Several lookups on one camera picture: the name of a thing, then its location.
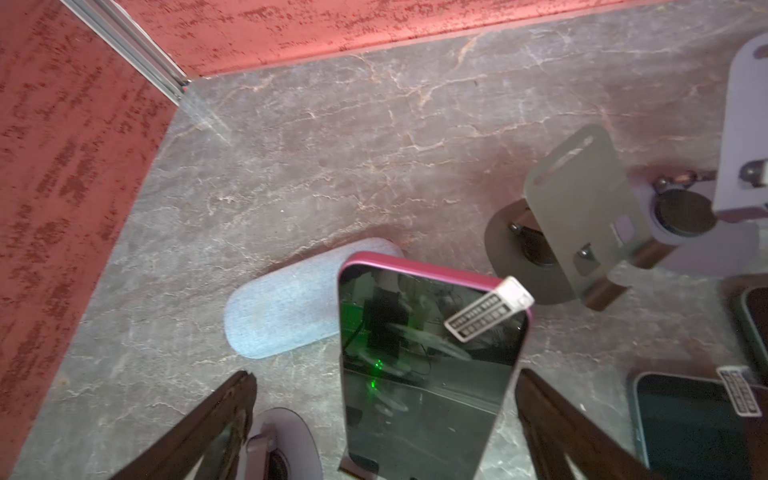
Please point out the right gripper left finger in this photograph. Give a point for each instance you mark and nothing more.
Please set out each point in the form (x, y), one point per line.
(207, 441)

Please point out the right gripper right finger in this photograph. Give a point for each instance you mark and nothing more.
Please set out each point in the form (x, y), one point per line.
(559, 437)

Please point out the purple grey stand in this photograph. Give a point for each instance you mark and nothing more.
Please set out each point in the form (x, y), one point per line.
(279, 446)

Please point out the dark round stand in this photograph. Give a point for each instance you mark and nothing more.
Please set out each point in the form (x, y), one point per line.
(577, 219)

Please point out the grey round stand front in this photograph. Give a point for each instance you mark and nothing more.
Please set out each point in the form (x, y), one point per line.
(710, 217)

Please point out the light blue flat stand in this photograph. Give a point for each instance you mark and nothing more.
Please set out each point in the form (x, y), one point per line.
(294, 306)

